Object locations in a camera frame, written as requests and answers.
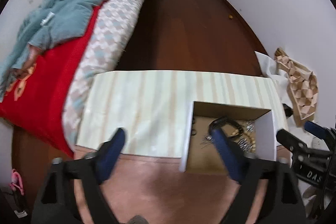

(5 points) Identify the white wall power socket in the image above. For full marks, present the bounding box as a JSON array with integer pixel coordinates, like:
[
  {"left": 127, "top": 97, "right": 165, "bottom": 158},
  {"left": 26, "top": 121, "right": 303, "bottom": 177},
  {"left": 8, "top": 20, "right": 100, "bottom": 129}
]
[{"left": 311, "top": 138, "right": 324, "bottom": 150}]

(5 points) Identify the silver chain necklace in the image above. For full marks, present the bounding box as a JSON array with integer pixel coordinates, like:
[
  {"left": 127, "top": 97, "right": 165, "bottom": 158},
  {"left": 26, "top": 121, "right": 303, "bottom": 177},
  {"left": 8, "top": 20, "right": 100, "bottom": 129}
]
[
  {"left": 237, "top": 140, "right": 253, "bottom": 154},
  {"left": 199, "top": 135, "right": 213, "bottom": 146}
]

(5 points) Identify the brown geometric patterned bag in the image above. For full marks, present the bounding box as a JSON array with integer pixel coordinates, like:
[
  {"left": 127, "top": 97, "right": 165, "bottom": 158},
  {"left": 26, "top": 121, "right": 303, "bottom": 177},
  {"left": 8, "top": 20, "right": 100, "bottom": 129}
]
[{"left": 274, "top": 48, "right": 318, "bottom": 127}]

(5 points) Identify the striped green beige cloth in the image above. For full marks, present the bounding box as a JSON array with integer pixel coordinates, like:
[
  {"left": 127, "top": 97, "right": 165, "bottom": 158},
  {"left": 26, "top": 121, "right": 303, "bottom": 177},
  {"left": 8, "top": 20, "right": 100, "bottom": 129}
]
[{"left": 76, "top": 71, "right": 288, "bottom": 158}]

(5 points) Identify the white cardboard box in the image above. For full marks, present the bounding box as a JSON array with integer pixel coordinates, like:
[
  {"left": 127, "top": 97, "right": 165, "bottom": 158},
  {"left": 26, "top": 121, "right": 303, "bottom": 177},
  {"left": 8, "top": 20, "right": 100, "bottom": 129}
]
[{"left": 179, "top": 101, "right": 276, "bottom": 181}]

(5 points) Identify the red bed blanket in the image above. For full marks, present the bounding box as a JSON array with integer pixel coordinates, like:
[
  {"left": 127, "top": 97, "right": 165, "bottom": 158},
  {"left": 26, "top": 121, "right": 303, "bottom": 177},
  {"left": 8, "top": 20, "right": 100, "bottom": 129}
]
[{"left": 1, "top": 4, "right": 103, "bottom": 156}]

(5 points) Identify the checkered mattress sheet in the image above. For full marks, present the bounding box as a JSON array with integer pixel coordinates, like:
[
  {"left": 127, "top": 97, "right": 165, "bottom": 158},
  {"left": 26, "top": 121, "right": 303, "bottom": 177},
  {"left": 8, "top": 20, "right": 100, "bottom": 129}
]
[{"left": 62, "top": 0, "right": 145, "bottom": 149}]

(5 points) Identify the pink slipper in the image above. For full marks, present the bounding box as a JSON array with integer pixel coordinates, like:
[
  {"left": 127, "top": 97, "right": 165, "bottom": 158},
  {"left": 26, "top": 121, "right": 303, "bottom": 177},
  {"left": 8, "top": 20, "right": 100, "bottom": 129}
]
[{"left": 9, "top": 169, "right": 25, "bottom": 196}]

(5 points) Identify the black smartwatch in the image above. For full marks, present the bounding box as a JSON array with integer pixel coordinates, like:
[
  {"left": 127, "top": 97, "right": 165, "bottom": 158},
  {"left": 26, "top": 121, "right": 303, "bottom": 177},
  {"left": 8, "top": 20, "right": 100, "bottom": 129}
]
[{"left": 208, "top": 116, "right": 244, "bottom": 140}]

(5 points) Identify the wooden bead bracelet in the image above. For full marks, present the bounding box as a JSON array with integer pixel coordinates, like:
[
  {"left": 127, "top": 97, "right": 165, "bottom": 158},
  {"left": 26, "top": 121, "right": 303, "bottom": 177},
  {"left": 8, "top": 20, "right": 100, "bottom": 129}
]
[{"left": 232, "top": 129, "right": 257, "bottom": 154}]

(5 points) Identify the teal blue quilt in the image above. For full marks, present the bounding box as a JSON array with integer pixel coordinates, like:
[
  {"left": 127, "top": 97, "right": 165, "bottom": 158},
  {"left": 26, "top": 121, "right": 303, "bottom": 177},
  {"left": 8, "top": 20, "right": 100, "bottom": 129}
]
[{"left": 1, "top": 0, "right": 107, "bottom": 96}]

